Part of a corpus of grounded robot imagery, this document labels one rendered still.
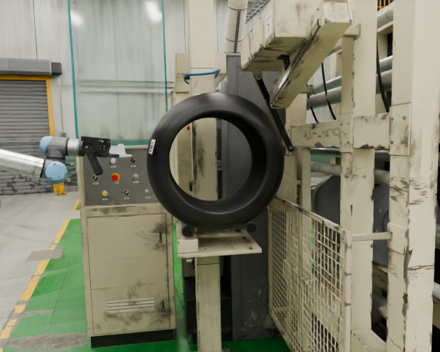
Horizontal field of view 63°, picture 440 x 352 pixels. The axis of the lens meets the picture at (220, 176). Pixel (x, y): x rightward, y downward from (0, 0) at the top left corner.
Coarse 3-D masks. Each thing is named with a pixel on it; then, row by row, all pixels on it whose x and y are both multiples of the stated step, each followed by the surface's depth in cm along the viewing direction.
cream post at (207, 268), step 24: (192, 0) 179; (192, 24) 180; (192, 48) 181; (192, 72) 182; (192, 144) 186; (216, 144) 187; (192, 168) 193; (216, 168) 188; (216, 192) 189; (216, 264) 193; (216, 288) 194; (216, 312) 196; (216, 336) 197
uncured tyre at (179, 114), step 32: (192, 96) 148; (224, 96) 147; (160, 128) 145; (256, 128) 147; (160, 160) 144; (256, 160) 178; (160, 192) 147; (256, 192) 152; (192, 224) 151; (224, 224) 151
